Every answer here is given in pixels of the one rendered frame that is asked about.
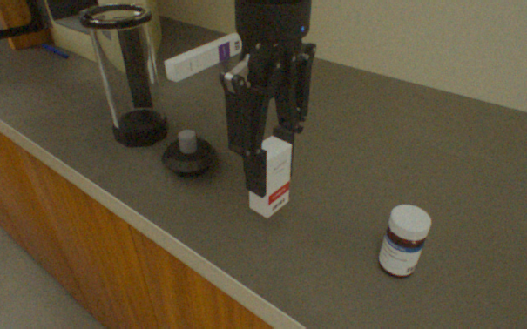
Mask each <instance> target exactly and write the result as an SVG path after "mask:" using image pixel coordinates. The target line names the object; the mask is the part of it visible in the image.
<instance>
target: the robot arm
mask: <svg viewBox="0 0 527 329"><path fill-rule="evenodd" d="M311 6H312V0H234V10H235V29H236V31H237V34H238V36H239V37H240V41H241V51H240V55H239V64H238V65H237V66H236V67H235V68H234V69H233V70H231V71H227V70H223V71H222V72H221V73H220V82H221V84H222V86H223V89H224V91H225V98H226V124H227V137H228V148H229V151H232V152H234V153H235V154H237V155H239V156H241V157H243V172H245V184H246V189H247V190H249V191H250V192H252V193H254V194H256V195H258V196H260V197H262V198H264V197H265V196H266V195H267V151H265V150H263V149H262V144H263V138H264V133H265V129H266V123H267V114H268V108H269V104H270V99H271V98H273V97H274V101H275V107H276V112H277V118H278V124H279V125H280V126H281V127H280V126H278V125H276V126H275V127H274V128H273V136H274V137H276V138H279V139H281V140H283V141H285V142H287V143H289V144H291V145H292V147H291V163H290V177H292V171H293V156H294V133H295V132H296V133H298V134H300V133H301V132H302V129H303V127H302V126H300V125H298V123H299V122H300V121H301V122H305V121H306V120H307V114H308V102H309V92H310V83H311V73H312V63H313V60H314V54H315V52H316V44H311V43H309V42H305V41H302V39H303V38H304V37H306V36H307V33H308V32H309V29H310V18H311ZM257 85H258V86H257ZM261 87H262V88H261ZM264 88H266V89H264ZM296 108H299V109H300V110H299V111H298V110H297V109H296Z"/></svg>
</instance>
